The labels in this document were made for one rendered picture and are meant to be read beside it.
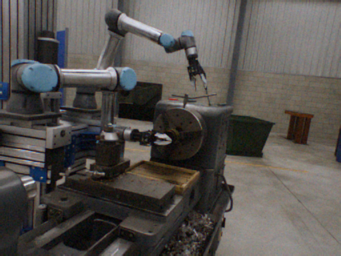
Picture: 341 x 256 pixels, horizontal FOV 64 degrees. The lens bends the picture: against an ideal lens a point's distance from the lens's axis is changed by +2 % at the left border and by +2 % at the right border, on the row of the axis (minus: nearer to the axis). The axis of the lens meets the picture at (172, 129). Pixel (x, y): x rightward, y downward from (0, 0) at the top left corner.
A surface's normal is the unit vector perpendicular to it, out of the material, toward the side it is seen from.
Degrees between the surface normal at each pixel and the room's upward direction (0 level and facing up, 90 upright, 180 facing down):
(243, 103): 90
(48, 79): 91
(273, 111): 90
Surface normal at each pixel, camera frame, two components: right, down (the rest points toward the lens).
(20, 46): -0.23, 0.12
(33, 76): 0.59, 0.20
